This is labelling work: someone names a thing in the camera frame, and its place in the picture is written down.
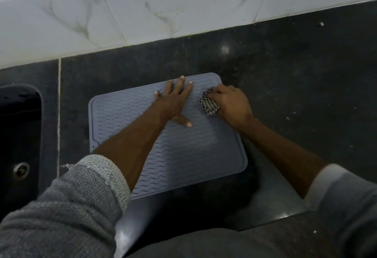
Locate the person's right hand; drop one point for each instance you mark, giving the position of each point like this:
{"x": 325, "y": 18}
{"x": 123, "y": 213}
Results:
{"x": 234, "y": 106}

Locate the person's left hand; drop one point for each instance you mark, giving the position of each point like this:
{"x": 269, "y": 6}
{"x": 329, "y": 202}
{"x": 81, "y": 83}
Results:
{"x": 173, "y": 103}

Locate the black white checked cloth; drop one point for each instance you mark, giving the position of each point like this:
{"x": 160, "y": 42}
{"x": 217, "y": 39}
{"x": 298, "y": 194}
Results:
{"x": 209, "y": 104}

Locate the grey ribbed silicone mat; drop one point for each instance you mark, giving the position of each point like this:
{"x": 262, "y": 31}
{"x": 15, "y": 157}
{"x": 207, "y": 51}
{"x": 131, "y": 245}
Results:
{"x": 191, "y": 154}

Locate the person's left forearm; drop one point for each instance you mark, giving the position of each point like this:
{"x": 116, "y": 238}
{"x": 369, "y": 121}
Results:
{"x": 132, "y": 146}

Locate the person's right forearm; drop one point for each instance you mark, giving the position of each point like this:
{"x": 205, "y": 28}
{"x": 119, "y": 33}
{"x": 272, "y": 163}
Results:
{"x": 285, "y": 157}

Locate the grey shirt body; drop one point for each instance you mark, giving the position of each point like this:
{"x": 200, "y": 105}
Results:
{"x": 206, "y": 244}

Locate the grey shirt right sleeve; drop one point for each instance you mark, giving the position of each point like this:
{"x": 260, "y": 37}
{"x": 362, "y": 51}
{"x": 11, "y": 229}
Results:
{"x": 344, "y": 207}

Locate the white mesh left sleeve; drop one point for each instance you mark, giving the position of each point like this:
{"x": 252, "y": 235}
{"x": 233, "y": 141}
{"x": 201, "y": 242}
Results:
{"x": 64, "y": 210}

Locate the black kitchen sink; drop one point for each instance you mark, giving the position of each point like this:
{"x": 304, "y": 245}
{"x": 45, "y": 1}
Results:
{"x": 17, "y": 148}

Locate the round metal sink drain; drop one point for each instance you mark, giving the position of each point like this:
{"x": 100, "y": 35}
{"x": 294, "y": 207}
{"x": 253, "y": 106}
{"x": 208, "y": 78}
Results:
{"x": 21, "y": 171}

